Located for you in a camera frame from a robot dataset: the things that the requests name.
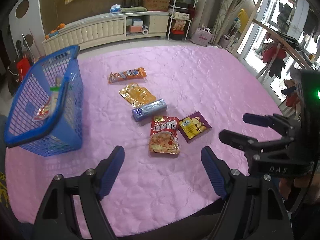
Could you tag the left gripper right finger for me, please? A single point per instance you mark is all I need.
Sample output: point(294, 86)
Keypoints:
point(253, 207)

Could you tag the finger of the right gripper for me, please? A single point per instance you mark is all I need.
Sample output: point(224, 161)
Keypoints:
point(265, 155)
point(284, 126)

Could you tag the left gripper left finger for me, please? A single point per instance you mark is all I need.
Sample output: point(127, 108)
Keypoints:
point(56, 217)

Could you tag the purple yellow chip bag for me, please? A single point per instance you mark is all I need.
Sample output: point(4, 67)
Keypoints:
point(193, 126)

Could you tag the red noodle snack bag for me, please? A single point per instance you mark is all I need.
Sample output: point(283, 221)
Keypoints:
point(163, 135)

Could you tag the purple chewing gum pack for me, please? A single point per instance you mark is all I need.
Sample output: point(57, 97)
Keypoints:
point(143, 112)

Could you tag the yellow orange snack pouch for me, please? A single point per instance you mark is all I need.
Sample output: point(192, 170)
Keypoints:
point(136, 96)

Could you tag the orange cartoon snack bar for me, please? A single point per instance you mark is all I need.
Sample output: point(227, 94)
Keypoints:
point(138, 73)

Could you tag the green-edged cracker pack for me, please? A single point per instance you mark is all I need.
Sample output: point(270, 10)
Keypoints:
point(62, 86)

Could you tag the right hand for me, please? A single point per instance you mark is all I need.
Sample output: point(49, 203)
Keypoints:
point(313, 192)

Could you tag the wooden drying rack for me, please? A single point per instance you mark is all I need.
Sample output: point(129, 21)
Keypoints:
point(280, 54)

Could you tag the blue plastic basket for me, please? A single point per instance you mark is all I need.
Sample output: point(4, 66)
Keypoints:
point(62, 131)

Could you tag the pink quilted tablecloth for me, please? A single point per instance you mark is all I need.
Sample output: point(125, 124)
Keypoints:
point(162, 179)

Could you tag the pink shopping bag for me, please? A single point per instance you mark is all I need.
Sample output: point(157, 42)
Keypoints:
point(202, 36)

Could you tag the black bag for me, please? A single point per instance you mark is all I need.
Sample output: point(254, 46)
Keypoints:
point(13, 78)

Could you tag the patterned curtain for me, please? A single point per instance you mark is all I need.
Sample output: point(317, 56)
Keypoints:
point(221, 14)

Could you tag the white metal shelf rack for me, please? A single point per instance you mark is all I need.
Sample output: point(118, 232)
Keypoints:
point(181, 14)

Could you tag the cardboard box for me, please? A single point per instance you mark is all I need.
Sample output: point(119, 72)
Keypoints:
point(156, 5)

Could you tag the oranges on blue plate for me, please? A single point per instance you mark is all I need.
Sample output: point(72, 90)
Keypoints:
point(55, 31)

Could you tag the green folded towel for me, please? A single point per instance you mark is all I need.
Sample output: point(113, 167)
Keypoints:
point(133, 9)

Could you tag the cream tv cabinet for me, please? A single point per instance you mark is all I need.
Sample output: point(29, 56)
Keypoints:
point(108, 28)

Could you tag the blue tissue box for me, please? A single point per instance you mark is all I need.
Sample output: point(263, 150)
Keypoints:
point(115, 8)

